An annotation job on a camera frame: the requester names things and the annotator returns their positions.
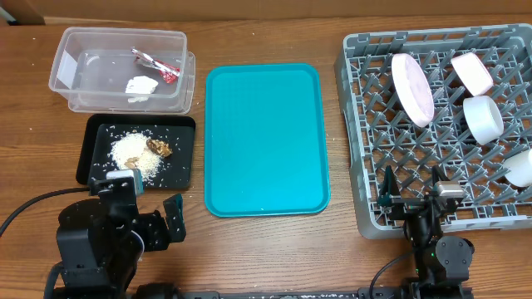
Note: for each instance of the teal plastic tray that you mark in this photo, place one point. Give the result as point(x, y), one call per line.
point(265, 150)

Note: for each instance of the spilled rice pile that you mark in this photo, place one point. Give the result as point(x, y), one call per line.
point(131, 152)

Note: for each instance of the white tissue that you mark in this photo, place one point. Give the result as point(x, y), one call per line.
point(140, 85)

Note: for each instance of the grey-blue bowl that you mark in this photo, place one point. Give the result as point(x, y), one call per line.
point(483, 118)

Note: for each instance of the black tray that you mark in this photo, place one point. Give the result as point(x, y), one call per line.
point(102, 130)

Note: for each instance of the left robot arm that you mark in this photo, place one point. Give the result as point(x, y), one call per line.
point(102, 239)

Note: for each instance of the red silver wrapper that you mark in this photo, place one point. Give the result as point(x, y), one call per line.
point(169, 73)

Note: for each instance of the clear plastic bin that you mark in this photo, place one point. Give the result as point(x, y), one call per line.
point(93, 65)

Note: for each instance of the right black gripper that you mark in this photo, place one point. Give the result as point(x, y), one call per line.
point(410, 203)

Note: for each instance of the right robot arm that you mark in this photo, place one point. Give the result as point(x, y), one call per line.
point(442, 262)

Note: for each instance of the grey dishwasher rack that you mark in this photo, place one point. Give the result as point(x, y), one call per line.
point(380, 133)

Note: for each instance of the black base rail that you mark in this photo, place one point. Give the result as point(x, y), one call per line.
point(361, 293)

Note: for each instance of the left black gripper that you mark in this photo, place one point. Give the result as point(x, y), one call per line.
point(160, 236)

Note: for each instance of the white cup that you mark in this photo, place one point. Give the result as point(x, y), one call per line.
point(520, 169)

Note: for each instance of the pink bowl with crumbs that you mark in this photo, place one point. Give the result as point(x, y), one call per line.
point(472, 73)

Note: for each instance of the brown food scrap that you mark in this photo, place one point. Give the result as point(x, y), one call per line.
point(159, 147)

